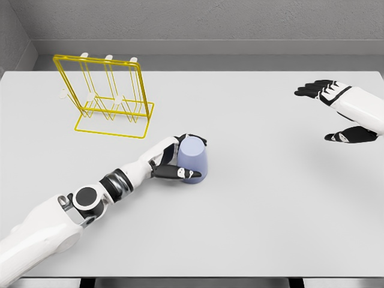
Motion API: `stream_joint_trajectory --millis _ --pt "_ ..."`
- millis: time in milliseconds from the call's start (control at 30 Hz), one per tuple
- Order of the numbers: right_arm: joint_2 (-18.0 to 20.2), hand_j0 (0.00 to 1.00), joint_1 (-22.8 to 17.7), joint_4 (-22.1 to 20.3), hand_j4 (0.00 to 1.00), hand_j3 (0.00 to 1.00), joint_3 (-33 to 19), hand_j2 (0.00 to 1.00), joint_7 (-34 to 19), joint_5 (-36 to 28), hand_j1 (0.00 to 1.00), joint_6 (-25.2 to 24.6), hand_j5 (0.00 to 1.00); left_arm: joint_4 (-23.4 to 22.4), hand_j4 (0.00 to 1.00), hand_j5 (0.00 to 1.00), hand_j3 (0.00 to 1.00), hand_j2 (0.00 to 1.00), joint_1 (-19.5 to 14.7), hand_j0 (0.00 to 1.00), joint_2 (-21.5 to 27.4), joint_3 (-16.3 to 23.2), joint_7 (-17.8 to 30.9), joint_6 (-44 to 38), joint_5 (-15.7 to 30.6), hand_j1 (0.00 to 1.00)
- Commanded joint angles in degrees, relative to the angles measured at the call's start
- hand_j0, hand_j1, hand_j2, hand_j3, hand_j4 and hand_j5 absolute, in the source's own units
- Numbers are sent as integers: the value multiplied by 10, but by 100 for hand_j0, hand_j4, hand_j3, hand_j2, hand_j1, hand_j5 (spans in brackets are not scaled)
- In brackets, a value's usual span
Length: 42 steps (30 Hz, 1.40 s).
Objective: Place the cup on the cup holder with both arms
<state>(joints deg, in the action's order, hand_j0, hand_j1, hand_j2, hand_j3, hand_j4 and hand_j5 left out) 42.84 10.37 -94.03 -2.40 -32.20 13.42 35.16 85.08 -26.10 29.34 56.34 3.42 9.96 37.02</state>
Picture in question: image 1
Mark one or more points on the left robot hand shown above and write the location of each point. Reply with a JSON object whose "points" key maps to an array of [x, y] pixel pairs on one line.
{"points": [[159, 153]]}

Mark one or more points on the lavender cup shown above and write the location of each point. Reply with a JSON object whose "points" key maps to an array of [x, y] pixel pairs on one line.
{"points": [[193, 159]]}

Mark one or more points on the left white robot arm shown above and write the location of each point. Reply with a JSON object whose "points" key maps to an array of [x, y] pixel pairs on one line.
{"points": [[60, 222]]}

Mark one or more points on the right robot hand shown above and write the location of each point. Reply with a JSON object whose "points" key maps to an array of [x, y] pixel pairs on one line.
{"points": [[345, 99]]}

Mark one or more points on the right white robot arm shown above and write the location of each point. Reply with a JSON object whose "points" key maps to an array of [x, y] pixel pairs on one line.
{"points": [[376, 111]]}

